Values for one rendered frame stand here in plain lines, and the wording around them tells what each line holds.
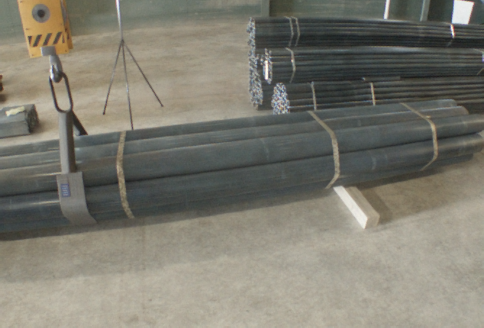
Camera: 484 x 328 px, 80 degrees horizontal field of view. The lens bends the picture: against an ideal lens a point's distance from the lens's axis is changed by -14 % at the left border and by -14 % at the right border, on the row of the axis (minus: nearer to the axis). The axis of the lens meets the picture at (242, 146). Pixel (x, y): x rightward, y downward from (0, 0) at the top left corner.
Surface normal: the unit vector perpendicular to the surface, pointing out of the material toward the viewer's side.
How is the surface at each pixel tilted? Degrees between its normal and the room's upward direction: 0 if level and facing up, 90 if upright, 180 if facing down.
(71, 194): 60
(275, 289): 0
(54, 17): 90
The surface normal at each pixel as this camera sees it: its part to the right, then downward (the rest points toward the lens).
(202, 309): 0.00, -0.87
